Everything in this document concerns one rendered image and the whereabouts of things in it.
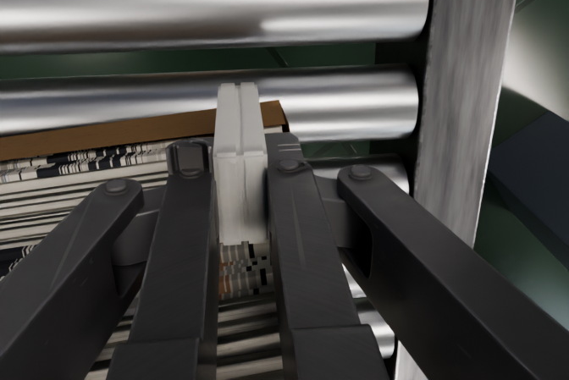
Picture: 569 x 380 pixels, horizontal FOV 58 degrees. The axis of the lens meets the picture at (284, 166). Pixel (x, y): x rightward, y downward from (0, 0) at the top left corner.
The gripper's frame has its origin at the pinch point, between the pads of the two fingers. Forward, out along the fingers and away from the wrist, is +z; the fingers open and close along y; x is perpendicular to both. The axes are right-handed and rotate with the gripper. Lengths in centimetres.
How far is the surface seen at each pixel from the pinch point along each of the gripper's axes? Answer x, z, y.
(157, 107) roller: -2.7, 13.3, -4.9
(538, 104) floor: -32, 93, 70
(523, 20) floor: -13, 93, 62
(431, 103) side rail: -3.1, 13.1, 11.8
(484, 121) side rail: -4.4, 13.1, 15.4
